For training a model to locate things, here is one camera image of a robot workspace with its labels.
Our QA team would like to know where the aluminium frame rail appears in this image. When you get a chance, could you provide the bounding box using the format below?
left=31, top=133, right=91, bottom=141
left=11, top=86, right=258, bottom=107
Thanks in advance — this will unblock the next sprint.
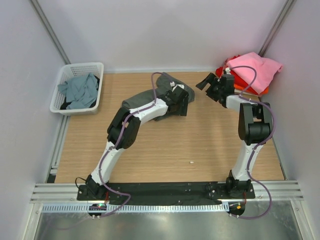
left=30, top=180, right=304, bottom=203

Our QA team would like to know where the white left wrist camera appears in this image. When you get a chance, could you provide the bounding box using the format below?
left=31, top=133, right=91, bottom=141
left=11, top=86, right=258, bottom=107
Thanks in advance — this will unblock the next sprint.
left=169, top=81, right=185, bottom=92

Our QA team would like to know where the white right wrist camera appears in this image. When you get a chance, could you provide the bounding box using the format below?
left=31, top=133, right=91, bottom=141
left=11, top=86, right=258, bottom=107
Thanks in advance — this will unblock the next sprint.
left=222, top=67, right=232, bottom=75

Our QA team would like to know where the dark grey t-shirt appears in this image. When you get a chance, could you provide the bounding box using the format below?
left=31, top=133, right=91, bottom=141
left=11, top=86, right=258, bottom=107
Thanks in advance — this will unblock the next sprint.
left=121, top=72, right=195, bottom=109

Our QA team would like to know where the aluminium corner post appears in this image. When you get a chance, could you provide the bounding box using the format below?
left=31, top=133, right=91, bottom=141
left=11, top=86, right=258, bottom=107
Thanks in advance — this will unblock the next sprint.
left=29, top=0, right=71, bottom=65
left=258, top=0, right=297, bottom=57

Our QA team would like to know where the pink folded t-shirt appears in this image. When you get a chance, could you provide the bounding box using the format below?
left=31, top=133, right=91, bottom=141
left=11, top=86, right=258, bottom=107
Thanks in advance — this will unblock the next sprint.
left=226, top=52, right=283, bottom=95

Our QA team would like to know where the left aluminium corner post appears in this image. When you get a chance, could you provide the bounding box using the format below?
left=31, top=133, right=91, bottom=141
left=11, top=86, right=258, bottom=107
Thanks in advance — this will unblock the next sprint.
left=29, top=0, right=71, bottom=65

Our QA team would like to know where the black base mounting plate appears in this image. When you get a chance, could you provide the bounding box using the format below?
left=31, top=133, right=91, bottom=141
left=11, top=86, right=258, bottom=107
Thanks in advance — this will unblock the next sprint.
left=77, top=180, right=256, bottom=205

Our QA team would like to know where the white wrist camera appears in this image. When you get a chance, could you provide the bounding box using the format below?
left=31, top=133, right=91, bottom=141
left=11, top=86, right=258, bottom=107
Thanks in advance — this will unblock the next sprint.
left=169, top=81, right=185, bottom=92
left=222, top=67, right=232, bottom=75

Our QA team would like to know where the light blue t-shirt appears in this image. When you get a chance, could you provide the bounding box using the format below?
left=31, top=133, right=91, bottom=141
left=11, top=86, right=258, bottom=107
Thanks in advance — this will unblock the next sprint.
left=58, top=73, right=100, bottom=110

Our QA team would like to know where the orange folded t-shirt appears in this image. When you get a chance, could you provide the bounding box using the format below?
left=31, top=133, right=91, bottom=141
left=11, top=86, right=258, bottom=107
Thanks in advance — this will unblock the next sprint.
left=234, top=84, right=269, bottom=95

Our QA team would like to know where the right aluminium corner post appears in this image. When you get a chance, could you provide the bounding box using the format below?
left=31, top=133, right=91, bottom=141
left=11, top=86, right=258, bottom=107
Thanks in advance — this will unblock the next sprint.
left=258, top=0, right=297, bottom=57

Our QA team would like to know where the white plastic basket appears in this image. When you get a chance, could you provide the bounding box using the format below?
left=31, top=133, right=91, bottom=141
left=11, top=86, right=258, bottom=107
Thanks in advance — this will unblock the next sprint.
left=49, top=62, right=104, bottom=116

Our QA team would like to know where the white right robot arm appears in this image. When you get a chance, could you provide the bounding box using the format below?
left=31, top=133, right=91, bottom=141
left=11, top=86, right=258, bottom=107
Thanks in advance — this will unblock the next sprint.
left=196, top=73, right=274, bottom=200

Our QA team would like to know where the white folded t-shirt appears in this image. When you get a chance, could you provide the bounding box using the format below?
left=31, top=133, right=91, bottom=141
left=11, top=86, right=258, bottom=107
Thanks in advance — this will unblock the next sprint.
left=234, top=88, right=262, bottom=97

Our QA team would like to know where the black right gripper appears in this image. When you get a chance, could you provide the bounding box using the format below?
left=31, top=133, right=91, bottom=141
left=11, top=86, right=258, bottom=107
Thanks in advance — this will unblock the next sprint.
left=195, top=72, right=223, bottom=102

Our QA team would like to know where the slotted white cable duct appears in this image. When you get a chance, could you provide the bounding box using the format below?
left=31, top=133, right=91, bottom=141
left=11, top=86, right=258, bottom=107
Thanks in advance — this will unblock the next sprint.
left=41, top=202, right=229, bottom=214

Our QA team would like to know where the red folded t-shirt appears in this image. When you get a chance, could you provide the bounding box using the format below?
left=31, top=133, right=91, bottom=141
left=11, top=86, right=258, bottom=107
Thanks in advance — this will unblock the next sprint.
left=215, top=55, right=249, bottom=88

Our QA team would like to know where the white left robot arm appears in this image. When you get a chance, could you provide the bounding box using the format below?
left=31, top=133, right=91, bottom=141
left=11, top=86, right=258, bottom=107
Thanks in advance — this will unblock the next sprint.
left=81, top=84, right=191, bottom=200

